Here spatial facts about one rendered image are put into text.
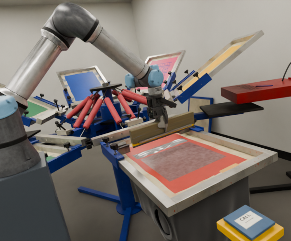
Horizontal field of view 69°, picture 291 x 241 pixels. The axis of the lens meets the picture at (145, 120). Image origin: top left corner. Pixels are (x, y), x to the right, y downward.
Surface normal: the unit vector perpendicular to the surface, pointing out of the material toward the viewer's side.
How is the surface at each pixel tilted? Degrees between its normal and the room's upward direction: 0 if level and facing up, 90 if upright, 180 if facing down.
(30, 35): 90
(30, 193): 90
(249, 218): 0
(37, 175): 90
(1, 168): 72
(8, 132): 90
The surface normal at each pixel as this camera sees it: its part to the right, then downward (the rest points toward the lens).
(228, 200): 0.52, 0.16
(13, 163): 0.50, -0.18
